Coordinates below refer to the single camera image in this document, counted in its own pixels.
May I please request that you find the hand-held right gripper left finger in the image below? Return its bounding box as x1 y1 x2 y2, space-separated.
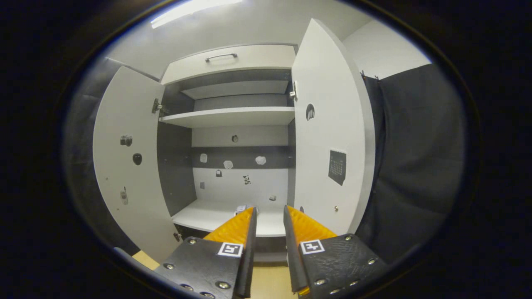
154 206 257 299

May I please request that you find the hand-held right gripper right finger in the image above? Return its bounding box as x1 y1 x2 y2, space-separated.
283 205 389 297

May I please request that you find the white shoe cabinet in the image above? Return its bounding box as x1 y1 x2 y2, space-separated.
158 43 298 262

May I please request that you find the white cabinet shelf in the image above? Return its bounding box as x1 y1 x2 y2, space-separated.
159 106 296 128

